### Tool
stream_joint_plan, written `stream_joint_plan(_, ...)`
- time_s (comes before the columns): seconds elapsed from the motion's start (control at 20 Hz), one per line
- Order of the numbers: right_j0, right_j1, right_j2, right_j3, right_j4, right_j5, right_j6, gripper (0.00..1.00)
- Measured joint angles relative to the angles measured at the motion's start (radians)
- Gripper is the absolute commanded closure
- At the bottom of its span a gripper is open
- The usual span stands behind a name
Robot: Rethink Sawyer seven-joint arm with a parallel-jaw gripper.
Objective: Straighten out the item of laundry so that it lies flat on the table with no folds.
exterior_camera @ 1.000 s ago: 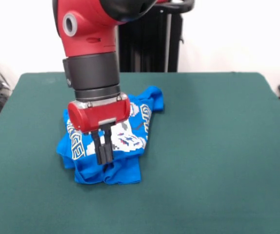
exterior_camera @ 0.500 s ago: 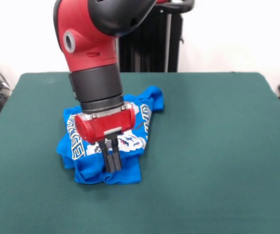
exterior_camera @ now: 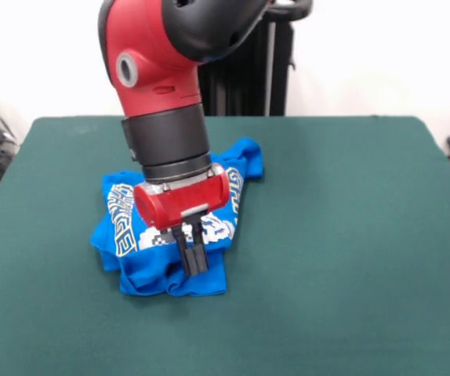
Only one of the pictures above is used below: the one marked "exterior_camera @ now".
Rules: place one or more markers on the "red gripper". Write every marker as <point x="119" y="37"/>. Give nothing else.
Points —
<point x="186" y="201"/>

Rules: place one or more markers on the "blue game-controller print t-shirt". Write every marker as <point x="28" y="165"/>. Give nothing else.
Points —
<point x="138" y="274"/>

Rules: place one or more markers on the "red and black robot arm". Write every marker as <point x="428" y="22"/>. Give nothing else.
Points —
<point x="162" y="117"/>

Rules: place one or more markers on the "dark green table cloth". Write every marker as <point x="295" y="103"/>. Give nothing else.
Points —
<point x="327" y="274"/>

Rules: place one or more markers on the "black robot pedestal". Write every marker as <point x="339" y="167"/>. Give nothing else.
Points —
<point x="280" y="70"/>

